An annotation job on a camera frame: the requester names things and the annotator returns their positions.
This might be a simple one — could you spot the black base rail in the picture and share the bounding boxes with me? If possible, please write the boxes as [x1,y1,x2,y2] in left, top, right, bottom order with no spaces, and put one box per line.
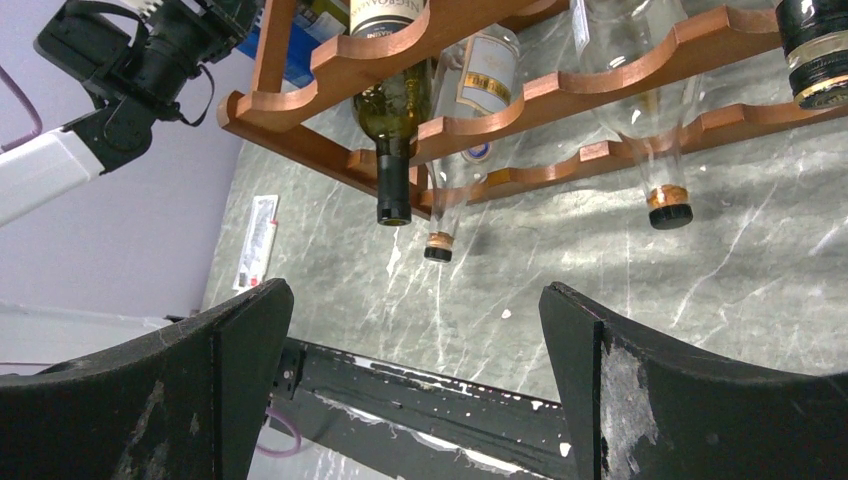
[272,339,578,479]

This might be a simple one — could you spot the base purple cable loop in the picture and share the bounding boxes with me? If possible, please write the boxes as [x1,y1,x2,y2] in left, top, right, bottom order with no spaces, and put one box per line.
[256,407,303,460]

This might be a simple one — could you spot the wooden wine rack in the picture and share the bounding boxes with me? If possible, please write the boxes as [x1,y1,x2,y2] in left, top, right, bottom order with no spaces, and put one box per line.
[217,0,848,220]

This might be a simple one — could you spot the white printed card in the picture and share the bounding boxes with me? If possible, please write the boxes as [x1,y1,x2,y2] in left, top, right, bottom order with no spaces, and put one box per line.
[233,195,279,293]

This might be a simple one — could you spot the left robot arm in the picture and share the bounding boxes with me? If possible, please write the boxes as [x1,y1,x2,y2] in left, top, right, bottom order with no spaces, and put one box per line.
[1,0,262,224]

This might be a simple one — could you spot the clear bottle orange label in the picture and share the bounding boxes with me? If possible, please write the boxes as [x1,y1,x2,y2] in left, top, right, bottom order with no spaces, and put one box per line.
[775,0,847,110]

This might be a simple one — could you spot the dark wine bottle white label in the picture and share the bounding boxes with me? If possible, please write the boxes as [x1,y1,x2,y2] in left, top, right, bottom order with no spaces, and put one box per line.
[350,0,432,227]

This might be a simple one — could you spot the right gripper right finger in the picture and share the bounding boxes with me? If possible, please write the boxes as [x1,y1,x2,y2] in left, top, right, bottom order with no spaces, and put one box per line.
[539,282,847,479]

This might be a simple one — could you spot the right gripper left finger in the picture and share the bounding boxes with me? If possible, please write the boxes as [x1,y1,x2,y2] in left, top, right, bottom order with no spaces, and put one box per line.
[1,279,294,479]

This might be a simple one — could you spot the clear bottle rack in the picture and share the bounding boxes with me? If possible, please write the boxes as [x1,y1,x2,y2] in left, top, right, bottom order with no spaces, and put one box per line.
[572,0,701,230]
[423,24,520,263]

